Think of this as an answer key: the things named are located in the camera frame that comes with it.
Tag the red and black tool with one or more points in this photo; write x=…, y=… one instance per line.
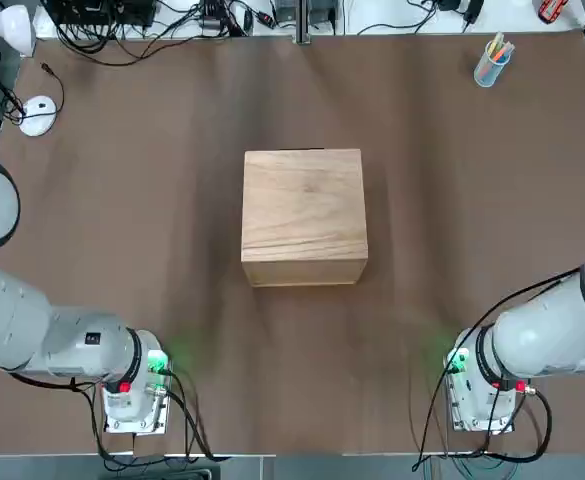
x=550, y=11

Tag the light wooden cabinet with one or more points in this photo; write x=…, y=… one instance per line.
x=304, y=210

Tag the white desk lamp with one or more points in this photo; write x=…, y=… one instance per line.
x=39, y=117

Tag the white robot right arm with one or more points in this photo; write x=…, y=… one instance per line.
x=537, y=345

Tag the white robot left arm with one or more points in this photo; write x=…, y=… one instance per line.
x=12, y=310

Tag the light blue pen cup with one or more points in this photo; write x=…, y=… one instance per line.
x=484, y=75

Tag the orange highlighter pen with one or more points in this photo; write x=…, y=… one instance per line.
x=501, y=56

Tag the black power adapter brick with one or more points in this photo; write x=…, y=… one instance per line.
x=449, y=4
x=474, y=9

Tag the yellow highlighter pen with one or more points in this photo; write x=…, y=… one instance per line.
x=497, y=42

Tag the black equipment box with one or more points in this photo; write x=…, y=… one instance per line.
x=107, y=12

